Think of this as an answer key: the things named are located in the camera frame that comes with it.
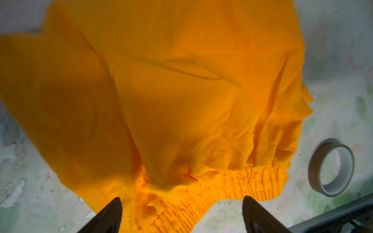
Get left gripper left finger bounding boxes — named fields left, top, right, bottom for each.
left=78, top=197, right=122, bottom=233

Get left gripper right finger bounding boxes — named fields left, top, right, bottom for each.
left=242, top=196, right=290, bottom=233

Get orange shorts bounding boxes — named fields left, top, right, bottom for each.
left=1, top=1, right=312, bottom=233

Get black tape ring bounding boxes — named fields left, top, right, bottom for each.
left=308, top=138, right=355, bottom=198

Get aluminium front rail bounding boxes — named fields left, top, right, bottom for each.
left=289, top=194, right=373, bottom=233

